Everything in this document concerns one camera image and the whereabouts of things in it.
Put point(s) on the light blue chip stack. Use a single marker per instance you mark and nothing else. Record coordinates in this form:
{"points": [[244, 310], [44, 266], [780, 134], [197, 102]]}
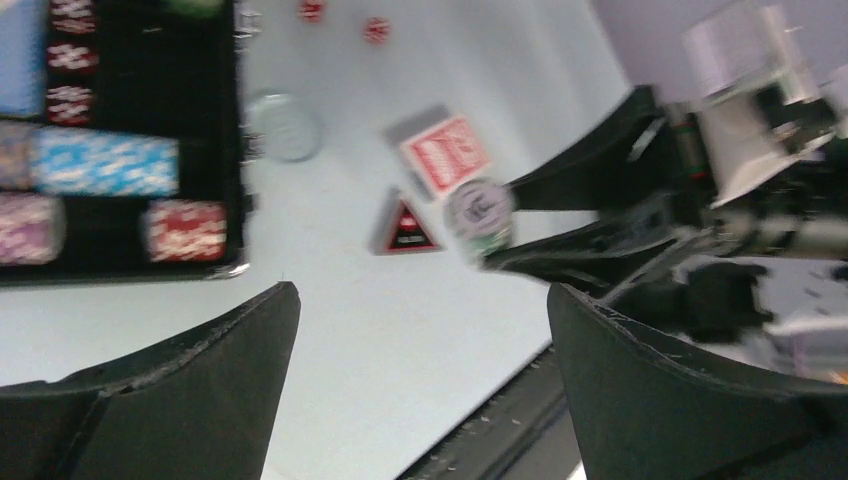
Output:
{"points": [[72, 161]]}

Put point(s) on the red chip stack in case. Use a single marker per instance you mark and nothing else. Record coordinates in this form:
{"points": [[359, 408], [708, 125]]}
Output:
{"points": [[174, 230]]}

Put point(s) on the red die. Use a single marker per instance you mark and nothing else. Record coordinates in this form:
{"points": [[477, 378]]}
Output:
{"points": [[312, 11], [377, 30]]}

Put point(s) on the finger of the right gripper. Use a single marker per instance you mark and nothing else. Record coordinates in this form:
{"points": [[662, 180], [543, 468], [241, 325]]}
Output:
{"points": [[617, 164], [595, 258]]}

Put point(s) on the green white chip stack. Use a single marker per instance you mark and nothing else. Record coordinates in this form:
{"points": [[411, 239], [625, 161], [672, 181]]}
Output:
{"points": [[479, 215]]}

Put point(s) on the blue playing card deck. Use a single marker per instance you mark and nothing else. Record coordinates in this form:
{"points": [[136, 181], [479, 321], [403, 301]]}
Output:
{"points": [[23, 26]]}

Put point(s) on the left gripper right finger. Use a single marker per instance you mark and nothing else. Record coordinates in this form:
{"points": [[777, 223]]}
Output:
{"points": [[647, 405]]}

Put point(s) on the black triangular all-in button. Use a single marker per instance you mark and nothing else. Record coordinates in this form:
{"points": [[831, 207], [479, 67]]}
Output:
{"points": [[400, 229]]}

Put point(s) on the green chip stack in case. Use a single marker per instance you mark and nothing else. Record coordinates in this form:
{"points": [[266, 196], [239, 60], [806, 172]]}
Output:
{"points": [[195, 9]]}

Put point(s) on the red die left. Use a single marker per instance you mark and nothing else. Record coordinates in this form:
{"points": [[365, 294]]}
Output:
{"points": [[312, 11]]}

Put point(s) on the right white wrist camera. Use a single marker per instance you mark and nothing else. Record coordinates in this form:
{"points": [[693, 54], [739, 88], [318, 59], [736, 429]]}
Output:
{"points": [[755, 86]]}

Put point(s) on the red playing card deck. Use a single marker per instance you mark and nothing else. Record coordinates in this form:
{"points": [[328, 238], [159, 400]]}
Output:
{"points": [[440, 150]]}

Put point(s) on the black aluminium poker case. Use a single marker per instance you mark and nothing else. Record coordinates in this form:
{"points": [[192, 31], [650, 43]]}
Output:
{"points": [[159, 75]]}

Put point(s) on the red die right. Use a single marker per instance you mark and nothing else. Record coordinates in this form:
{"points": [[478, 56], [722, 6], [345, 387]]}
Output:
{"points": [[377, 30]]}

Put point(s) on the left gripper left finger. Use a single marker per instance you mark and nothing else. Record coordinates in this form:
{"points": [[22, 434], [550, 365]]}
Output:
{"points": [[198, 405]]}

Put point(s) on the clear round dealer button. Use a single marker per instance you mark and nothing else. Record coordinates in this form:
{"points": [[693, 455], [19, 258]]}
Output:
{"points": [[285, 126]]}

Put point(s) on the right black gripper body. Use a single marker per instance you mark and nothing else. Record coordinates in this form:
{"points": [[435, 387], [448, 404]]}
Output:
{"points": [[679, 268]]}

